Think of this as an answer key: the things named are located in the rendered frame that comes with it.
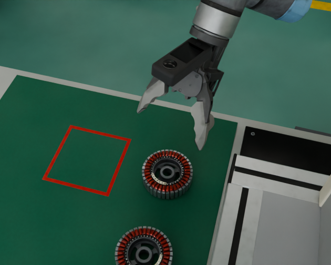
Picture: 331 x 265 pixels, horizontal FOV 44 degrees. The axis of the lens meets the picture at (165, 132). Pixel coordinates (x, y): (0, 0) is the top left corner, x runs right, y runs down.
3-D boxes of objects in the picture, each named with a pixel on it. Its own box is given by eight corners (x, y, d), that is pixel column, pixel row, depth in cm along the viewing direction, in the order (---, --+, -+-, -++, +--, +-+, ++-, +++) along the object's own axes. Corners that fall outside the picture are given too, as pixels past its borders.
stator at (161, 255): (104, 262, 81) (102, 255, 78) (142, 222, 86) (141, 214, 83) (146, 300, 77) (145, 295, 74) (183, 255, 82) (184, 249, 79)
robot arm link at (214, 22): (230, 15, 65) (189, -3, 68) (219, 42, 67) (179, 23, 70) (246, 18, 72) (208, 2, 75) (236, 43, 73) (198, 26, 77)
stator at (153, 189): (163, 149, 97) (163, 140, 94) (202, 174, 93) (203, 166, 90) (132, 181, 92) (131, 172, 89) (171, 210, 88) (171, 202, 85)
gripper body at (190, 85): (213, 100, 79) (239, 42, 74) (194, 105, 72) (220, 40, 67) (182, 83, 82) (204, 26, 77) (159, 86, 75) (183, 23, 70)
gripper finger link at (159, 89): (151, 110, 85) (185, 89, 80) (134, 114, 80) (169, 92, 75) (144, 97, 85) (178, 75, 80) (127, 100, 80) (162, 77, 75)
